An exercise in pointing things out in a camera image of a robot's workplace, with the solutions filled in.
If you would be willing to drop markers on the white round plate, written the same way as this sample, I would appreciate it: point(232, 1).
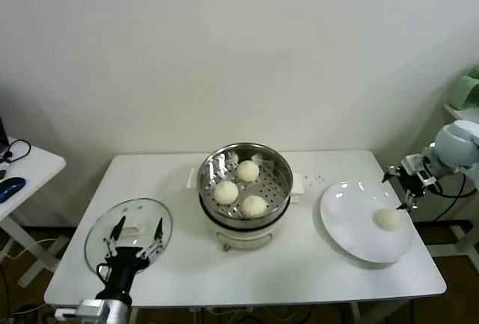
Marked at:
point(348, 223)

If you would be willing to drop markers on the white electric pot base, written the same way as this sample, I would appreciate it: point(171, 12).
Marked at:
point(243, 236)

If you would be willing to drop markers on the small black adapter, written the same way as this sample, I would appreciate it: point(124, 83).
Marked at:
point(3, 173)

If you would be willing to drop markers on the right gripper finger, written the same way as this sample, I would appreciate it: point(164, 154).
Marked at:
point(393, 172)
point(411, 200)

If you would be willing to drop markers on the light blue right robot arm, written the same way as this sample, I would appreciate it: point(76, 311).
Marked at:
point(456, 144)

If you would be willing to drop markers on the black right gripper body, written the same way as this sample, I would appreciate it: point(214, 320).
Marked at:
point(413, 183)

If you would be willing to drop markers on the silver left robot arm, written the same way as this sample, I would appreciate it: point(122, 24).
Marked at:
point(108, 311)

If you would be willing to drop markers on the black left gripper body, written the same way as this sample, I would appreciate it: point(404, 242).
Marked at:
point(123, 262)

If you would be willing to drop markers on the blue computer mouse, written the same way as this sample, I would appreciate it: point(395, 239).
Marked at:
point(11, 187)

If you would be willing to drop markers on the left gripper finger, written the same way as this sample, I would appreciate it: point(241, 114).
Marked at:
point(119, 227)
point(159, 230)

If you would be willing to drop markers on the white table leg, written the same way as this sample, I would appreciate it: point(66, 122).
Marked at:
point(356, 313)
point(132, 316)

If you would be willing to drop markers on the round glass pot lid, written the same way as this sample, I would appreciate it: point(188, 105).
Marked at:
point(142, 210)

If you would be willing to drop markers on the white steamed baozi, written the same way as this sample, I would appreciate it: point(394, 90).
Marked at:
point(248, 171)
point(387, 220)
point(226, 193)
point(253, 206)

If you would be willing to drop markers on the white folding side table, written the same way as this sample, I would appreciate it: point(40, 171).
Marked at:
point(41, 167)

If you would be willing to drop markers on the stainless steel steamer basket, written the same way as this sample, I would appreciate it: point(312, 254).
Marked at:
point(277, 174)

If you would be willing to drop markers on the pale green appliance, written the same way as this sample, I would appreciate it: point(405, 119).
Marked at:
point(462, 92)

